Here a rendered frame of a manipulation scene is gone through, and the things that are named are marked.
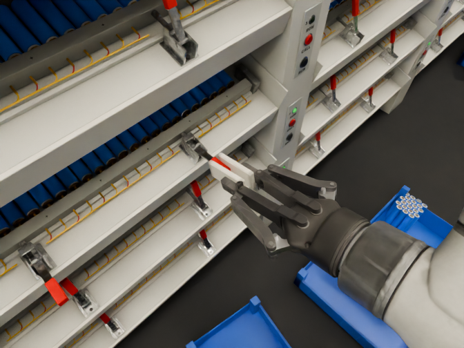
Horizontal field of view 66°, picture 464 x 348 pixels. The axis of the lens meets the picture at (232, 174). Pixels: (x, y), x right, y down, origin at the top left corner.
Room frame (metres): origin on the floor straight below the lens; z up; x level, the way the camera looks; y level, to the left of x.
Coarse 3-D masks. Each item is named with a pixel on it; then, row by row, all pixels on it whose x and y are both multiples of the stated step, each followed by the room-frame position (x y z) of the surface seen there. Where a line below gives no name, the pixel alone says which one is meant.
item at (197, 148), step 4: (196, 148) 0.35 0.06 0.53; (200, 148) 0.35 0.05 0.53; (200, 152) 0.35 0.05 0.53; (204, 152) 0.35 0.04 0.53; (204, 156) 0.34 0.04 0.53; (208, 156) 0.34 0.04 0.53; (212, 156) 0.34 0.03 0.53; (208, 160) 0.33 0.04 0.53; (216, 160) 0.33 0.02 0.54; (220, 164) 0.32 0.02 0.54; (224, 164) 0.32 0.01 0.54; (228, 168) 0.31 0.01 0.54
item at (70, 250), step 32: (256, 64) 0.51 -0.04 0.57; (256, 96) 0.49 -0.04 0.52; (224, 128) 0.41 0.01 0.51; (256, 128) 0.44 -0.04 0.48; (160, 160) 0.34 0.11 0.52; (128, 192) 0.29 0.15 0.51; (160, 192) 0.29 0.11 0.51; (96, 224) 0.23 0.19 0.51; (128, 224) 0.25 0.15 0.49; (64, 256) 0.19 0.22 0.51; (0, 288) 0.14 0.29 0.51; (32, 288) 0.15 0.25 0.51; (0, 320) 0.11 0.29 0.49
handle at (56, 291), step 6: (36, 258) 0.17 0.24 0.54; (36, 264) 0.17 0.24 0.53; (42, 264) 0.17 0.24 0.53; (42, 270) 0.16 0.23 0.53; (42, 276) 0.15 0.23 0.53; (48, 276) 0.15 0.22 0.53; (48, 282) 0.14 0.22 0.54; (54, 282) 0.14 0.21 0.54; (48, 288) 0.14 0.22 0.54; (54, 288) 0.14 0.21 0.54; (60, 288) 0.14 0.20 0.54; (54, 294) 0.13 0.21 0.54; (60, 294) 0.13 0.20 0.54; (60, 300) 0.12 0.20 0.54; (66, 300) 0.12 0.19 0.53; (60, 306) 0.12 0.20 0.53
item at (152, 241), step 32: (256, 160) 0.49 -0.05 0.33; (192, 192) 0.40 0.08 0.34; (224, 192) 0.41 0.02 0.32; (160, 224) 0.32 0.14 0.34; (192, 224) 0.33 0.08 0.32; (96, 256) 0.25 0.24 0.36; (128, 256) 0.26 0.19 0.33; (160, 256) 0.27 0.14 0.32; (64, 288) 0.20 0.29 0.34; (96, 288) 0.20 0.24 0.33; (128, 288) 0.21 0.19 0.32; (32, 320) 0.15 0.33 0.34; (64, 320) 0.15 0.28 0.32
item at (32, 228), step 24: (240, 96) 0.47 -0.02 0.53; (192, 120) 0.40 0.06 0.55; (144, 144) 0.35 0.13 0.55; (168, 144) 0.36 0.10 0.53; (120, 168) 0.31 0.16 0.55; (72, 192) 0.26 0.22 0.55; (96, 192) 0.27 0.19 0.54; (120, 192) 0.28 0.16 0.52; (48, 216) 0.23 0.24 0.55; (0, 240) 0.19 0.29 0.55
